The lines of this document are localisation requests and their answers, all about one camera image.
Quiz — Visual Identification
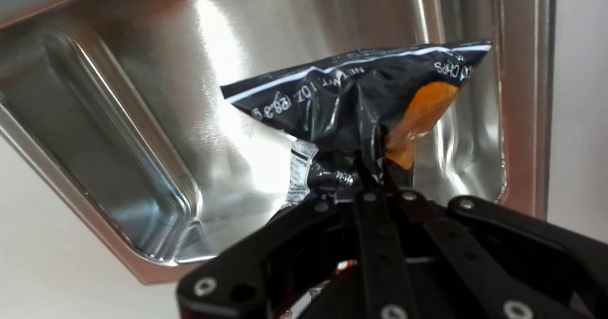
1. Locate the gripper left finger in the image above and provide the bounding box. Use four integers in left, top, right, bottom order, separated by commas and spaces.
176, 156, 420, 319

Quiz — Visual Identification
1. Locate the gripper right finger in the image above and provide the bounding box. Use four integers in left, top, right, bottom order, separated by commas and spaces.
380, 165, 608, 319

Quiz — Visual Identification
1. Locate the stainless steel sink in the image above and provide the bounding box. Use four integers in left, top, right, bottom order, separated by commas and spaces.
0, 0, 558, 285

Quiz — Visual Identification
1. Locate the black snack pack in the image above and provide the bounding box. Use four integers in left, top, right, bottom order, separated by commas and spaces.
220, 39, 493, 205

